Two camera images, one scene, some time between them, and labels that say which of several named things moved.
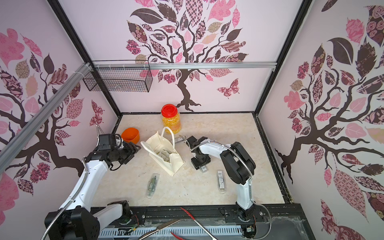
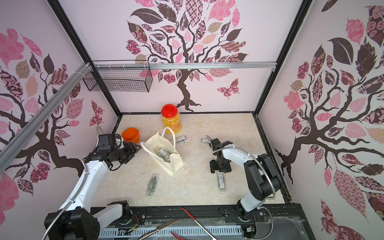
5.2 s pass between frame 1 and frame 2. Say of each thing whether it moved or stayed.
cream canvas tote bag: stayed
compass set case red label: stayed
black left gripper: stayed
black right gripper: moved
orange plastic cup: stayed
